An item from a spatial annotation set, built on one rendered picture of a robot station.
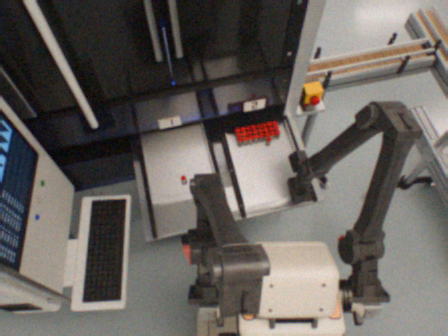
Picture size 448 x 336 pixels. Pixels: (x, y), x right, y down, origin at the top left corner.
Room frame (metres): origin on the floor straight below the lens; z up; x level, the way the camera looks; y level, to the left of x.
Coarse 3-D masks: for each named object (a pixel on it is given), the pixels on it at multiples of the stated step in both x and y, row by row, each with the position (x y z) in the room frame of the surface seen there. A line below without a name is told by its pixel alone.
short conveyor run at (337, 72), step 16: (320, 48) 1.27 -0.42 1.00; (384, 48) 1.30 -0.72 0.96; (400, 48) 1.33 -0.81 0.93; (416, 48) 1.33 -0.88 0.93; (432, 48) 1.29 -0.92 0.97; (320, 64) 1.24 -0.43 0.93; (336, 64) 1.24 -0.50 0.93; (352, 64) 1.20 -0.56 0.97; (368, 64) 1.21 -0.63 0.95; (384, 64) 1.23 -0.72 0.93; (400, 64) 1.23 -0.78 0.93; (416, 64) 1.24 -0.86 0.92; (432, 64) 1.26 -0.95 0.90; (320, 80) 1.14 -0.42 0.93; (336, 80) 1.15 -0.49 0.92; (352, 80) 1.17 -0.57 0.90; (368, 80) 1.19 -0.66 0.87
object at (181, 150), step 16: (176, 128) 0.94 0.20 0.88; (192, 128) 0.93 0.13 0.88; (144, 144) 0.86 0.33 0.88; (160, 144) 0.86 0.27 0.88; (176, 144) 0.86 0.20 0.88; (192, 144) 0.86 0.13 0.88; (144, 160) 0.77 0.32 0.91; (160, 160) 0.78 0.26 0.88; (176, 160) 0.78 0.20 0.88; (192, 160) 0.78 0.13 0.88; (208, 160) 0.78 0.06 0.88; (160, 176) 0.71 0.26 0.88; (176, 176) 0.71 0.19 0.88; (192, 176) 0.71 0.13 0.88; (160, 192) 0.64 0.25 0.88; (176, 192) 0.64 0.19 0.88
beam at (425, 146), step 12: (420, 108) 1.26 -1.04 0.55; (420, 120) 1.19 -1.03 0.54; (432, 132) 1.11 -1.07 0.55; (420, 144) 1.08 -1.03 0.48; (432, 144) 1.04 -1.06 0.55; (432, 156) 0.98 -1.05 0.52; (444, 156) 0.97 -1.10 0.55; (432, 168) 0.94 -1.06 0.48; (444, 168) 0.90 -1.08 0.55; (444, 180) 0.85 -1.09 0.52; (444, 192) 0.81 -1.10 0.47
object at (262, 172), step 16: (256, 144) 0.85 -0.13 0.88; (272, 144) 0.85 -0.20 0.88; (288, 144) 0.85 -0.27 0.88; (240, 160) 0.78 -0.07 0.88; (256, 160) 0.78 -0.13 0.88; (272, 160) 0.78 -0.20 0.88; (288, 160) 0.78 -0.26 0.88; (240, 176) 0.71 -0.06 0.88; (256, 176) 0.71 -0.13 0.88; (272, 176) 0.71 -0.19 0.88; (288, 176) 0.71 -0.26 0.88; (240, 192) 0.63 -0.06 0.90; (256, 192) 0.64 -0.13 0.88; (272, 192) 0.64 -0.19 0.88; (288, 192) 0.64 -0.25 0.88
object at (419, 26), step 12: (420, 12) 1.52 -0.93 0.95; (432, 12) 1.55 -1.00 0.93; (408, 24) 1.53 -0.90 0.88; (420, 24) 1.47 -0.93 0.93; (432, 24) 1.43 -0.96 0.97; (444, 24) 1.44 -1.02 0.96; (420, 36) 1.42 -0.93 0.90; (432, 36) 1.40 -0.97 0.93; (444, 36) 1.40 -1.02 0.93; (444, 48) 1.30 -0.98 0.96; (444, 60) 1.25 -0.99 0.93; (432, 72) 1.25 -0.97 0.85; (444, 72) 1.20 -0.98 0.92; (444, 84) 1.16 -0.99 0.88
